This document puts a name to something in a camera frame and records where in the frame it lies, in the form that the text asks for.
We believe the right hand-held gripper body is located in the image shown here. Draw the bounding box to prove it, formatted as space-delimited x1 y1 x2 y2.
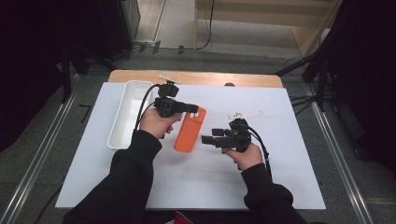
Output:
227 110 264 153

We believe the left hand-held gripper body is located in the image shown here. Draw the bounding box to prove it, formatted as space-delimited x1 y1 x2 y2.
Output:
152 75 182 119

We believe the orange phone case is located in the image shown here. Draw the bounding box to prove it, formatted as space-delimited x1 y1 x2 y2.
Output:
173 106 207 154

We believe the white plastic storage box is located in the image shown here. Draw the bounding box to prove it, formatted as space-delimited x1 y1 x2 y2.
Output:
106 79 154 151

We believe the person's left hand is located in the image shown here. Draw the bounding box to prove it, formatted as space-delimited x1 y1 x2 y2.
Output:
138 107 183 140

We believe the person's right hand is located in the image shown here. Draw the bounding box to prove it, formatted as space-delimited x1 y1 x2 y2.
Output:
221 143 265 172

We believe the light wooden table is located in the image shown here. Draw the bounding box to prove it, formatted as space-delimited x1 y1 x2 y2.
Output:
107 69 284 89

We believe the white table mat board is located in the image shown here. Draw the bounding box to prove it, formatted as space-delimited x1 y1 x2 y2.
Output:
55 82 327 210

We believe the person's red white garment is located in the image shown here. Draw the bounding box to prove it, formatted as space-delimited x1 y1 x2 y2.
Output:
164 210 194 224

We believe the black tripod stand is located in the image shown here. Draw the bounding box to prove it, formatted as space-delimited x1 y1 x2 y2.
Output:
274 50 339 117

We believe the black metal stand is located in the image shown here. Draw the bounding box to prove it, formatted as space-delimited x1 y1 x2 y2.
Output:
60 41 117 105

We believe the light wooden shelf unit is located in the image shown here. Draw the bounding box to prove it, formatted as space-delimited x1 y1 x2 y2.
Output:
194 0 344 59

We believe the black curtain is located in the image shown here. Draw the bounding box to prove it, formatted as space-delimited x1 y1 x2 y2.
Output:
0 0 110 153
321 0 396 174

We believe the left hand-held gripper black cable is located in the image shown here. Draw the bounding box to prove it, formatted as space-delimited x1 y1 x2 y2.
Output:
133 83 162 138

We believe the hand-held gripper black cable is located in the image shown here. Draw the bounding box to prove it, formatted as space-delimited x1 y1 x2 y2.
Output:
247 125 274 182
133 83 162 138

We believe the right hand-held gripper black cable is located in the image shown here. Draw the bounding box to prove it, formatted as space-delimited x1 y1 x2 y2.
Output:
247 125 274 182

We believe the black hanging cable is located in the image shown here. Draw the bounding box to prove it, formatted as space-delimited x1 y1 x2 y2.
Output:
195 0 216 51

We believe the aluminium floor rail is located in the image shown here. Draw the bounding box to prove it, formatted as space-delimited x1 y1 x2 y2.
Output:
0 91 78 224
305 83 375 224

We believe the thin black floor cable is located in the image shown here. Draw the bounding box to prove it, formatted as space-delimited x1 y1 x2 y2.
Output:
33 181 67 224

